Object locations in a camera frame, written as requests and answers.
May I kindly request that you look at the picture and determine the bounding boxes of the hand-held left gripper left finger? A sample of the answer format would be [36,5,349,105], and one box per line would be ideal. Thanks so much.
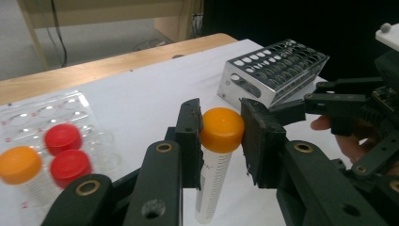
[164,97,205,191]

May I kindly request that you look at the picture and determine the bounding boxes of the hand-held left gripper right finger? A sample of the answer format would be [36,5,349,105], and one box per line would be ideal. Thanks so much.
[240,97,288,190]

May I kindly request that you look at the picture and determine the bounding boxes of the orange cap test tube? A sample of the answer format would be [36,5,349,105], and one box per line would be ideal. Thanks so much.
[0,145,64,210]
[194,106,246,225]

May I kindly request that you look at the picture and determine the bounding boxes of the perforated metal test tube rack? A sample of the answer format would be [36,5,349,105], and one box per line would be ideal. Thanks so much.
[216,38,330,110]

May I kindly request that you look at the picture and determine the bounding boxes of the red cap test tube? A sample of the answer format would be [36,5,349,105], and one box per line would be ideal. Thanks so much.
[43,122,84,157]
[49,149,94,190]

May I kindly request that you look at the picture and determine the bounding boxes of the clear acrylic test tube rack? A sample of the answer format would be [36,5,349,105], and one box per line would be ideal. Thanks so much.
[0,89,122,210]

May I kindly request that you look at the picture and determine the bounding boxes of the light wooden cabinet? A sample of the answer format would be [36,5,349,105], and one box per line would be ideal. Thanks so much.
[16,0,202,73]

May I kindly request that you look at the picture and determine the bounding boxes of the white floor cable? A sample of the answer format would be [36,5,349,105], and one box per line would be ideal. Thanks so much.
[132,38,166,52]

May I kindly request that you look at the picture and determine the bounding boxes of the black hanging cable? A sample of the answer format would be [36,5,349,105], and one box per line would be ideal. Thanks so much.
[49,0,69,69]

